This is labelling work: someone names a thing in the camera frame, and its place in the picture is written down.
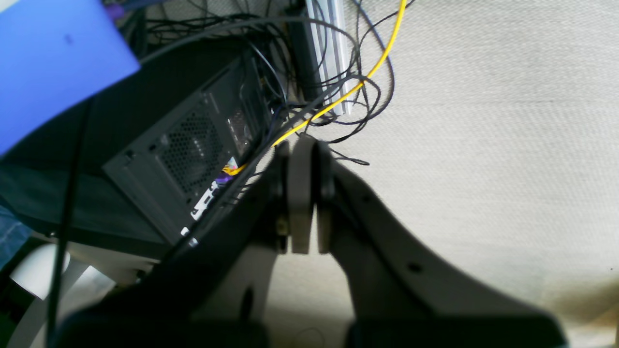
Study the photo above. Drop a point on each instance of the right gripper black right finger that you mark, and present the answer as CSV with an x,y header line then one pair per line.
x,y
404,295

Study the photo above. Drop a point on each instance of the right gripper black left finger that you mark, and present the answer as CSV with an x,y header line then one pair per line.
x,y
212,295

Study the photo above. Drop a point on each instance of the black computer tower case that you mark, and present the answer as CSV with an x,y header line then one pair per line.
x,y
153,147

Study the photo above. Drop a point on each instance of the blue panel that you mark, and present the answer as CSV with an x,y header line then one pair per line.
x,y
53,55

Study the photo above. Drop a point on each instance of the aluminium frame rail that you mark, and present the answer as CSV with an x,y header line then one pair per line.
x,y
330,54

